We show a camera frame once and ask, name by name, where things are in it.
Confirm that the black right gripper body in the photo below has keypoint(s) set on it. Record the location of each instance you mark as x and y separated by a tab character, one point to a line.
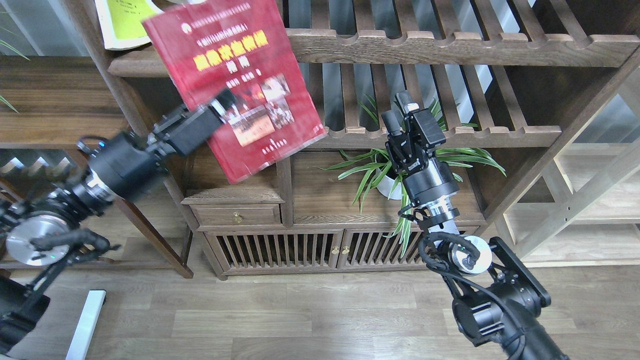
429	183

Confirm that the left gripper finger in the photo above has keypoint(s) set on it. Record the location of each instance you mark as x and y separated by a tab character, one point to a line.
224	105

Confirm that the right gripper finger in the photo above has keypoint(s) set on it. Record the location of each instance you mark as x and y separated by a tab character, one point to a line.
405	102
392	123

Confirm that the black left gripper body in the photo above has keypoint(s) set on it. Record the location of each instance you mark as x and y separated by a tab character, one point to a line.
128	165

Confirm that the red book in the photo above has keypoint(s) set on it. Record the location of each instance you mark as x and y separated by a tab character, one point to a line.
241	45

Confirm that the yellow green book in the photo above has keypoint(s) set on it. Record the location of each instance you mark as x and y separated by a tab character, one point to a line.
121	22

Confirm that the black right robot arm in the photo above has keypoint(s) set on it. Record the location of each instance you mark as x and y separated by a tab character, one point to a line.
495	297

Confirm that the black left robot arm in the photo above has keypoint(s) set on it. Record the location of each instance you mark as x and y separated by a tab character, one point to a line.
22	306

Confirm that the white plant pot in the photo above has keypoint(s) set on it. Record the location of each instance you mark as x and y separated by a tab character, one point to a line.
387	182

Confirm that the green spider plant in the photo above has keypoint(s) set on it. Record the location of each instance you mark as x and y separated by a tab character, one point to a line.
370	161

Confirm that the dark wooden bookshelf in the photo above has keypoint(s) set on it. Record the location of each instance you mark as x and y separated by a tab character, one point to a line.
320	113

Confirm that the wooden slatted rack left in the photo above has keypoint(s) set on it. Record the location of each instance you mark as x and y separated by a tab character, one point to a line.
10	170

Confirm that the white floor bar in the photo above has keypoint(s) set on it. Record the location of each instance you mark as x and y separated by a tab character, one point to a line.
84	331

